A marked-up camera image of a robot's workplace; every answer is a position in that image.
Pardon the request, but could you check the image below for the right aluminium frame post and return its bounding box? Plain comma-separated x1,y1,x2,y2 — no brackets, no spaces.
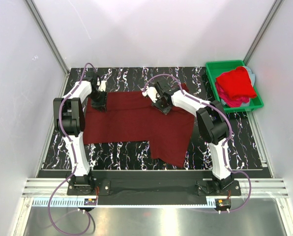
243,0,284,65

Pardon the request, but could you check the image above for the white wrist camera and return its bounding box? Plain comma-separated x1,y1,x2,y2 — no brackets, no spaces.
142,87,159,103
98,81,107,91

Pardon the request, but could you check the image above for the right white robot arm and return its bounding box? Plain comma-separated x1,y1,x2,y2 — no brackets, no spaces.
143,81,234,195

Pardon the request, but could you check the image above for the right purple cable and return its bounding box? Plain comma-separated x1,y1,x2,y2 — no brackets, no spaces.
144,73,252,213

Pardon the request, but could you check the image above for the white slotted cable duct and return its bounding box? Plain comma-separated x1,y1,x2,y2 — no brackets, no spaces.
32,197,216,209

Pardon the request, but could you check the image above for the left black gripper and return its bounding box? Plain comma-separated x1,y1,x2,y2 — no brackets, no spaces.
88,89,108,112

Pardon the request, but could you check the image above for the left aluminium frame post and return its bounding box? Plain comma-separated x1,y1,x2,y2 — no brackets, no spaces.
24,0,70,75

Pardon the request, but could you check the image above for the pink t shirt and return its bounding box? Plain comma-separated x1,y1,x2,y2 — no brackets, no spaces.
215,83,250,108

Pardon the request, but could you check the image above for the aluminium frame post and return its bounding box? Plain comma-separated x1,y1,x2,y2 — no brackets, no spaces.
243,0,284,65
24,0,70,75

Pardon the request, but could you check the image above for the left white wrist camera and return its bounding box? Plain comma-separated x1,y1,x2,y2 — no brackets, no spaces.
98,81,107,91

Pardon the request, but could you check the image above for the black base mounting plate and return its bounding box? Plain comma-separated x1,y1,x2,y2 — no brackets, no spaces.
67,170,241,206

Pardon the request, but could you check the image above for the light blue t shirt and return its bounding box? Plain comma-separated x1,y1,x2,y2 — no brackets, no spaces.
243,66,256,86

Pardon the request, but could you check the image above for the dark red t shirt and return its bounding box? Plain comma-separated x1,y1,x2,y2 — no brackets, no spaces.
83,91,195,168

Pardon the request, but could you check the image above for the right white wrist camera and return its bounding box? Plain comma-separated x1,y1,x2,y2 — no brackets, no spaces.
142,87,159,103

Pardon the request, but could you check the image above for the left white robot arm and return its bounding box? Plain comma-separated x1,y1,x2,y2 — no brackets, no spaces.
53,71,107,195

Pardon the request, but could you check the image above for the bright red t shirt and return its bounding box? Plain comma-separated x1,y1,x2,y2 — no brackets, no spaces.
215,66,257,99

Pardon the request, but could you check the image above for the aluminium extrusion rail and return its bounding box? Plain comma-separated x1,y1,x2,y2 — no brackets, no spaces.
22,178,288,198

